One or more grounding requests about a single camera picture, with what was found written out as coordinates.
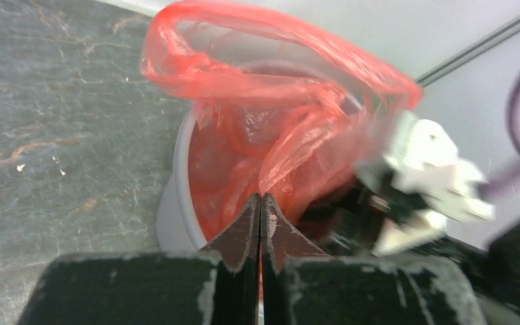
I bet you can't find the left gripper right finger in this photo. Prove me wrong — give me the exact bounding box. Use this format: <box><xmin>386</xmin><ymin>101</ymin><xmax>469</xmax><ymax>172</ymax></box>
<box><xmin>261</xmin><ymin>195</ymin><xmax>485</xmax><ymax>324</ymax></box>

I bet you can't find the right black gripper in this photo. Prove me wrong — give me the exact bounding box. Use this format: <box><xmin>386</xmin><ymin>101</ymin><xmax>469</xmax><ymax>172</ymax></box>
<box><xmin>298</xmin><ymin>170</ymin><xmax>427</xmax><ymax>256</ymax></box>

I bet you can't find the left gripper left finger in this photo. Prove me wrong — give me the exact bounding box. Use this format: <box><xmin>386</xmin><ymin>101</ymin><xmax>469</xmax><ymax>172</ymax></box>
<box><xmin>18</xmin><ymin>194</ymin><xmax>260</xmax><ymax>324</ymax></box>

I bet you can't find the grey trash bin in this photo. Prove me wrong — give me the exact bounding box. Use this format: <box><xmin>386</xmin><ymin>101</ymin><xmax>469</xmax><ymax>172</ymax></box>
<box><xmin>156</xmin><ymin>62</ymin><xmax>364</xmax><ymax>255</ymax></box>

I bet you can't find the red plastic trash bag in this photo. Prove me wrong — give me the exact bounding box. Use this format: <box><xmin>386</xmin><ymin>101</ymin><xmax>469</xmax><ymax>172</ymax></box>
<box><xmin>140</xmin><ymin>1</ymin><xmax>422</xmax><ymax>241</ymax></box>

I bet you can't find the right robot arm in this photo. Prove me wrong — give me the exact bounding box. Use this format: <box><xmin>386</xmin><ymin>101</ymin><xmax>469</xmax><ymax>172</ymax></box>
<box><xmin>296</xmin><ymin>172</ymin><xmax>520</xmax><ymax>324</ymax></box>

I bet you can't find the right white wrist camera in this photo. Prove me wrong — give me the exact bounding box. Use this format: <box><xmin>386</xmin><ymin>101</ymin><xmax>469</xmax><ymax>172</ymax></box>
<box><xmin>371</xmin><ymin>111</ymin><xmax>495</xmax><ymax>256</ymax></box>

